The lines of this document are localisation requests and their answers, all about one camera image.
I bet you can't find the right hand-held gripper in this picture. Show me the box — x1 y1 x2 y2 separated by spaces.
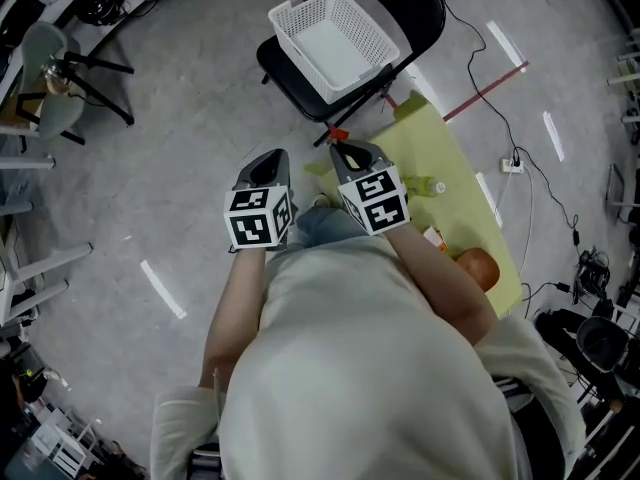
328 139 412 238

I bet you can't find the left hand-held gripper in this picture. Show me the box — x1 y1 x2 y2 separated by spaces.
222 148 300 255

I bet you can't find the green plastic bottle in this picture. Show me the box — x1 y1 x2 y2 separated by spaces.
399 175 447 197

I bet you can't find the orange tissue box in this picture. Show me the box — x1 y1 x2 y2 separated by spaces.
422 225 451 254

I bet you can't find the brown wooden bowl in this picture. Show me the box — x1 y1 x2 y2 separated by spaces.
452 246 501 294

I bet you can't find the person's left forearm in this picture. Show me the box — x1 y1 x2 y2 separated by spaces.
198 247 271 392

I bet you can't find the person's right forearm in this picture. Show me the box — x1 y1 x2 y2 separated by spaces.
387 223 500 345

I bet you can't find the yellow-green table top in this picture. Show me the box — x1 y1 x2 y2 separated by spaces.
303 89 525 322

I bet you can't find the white plastic basket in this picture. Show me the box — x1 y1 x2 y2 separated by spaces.
267 0 401 105

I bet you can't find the black folding chair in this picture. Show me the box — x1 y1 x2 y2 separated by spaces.
255 0 447 148

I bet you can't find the person's white shirt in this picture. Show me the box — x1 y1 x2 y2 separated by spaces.
149 235 587 480

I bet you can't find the grey shell chair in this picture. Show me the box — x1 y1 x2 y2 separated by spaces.
17 20 136 147

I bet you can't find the white table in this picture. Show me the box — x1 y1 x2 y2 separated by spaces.
0 155 95 329

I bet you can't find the clear glass bottle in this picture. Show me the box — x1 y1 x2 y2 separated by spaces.
42 57 69 94

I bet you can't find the dark grey office chair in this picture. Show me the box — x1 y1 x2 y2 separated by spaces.
574 315 631 373

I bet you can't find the black floor cable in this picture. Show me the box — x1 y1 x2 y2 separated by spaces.
442 0 519 162

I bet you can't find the tangle of black cables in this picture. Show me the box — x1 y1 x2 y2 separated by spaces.
574 247 614 299

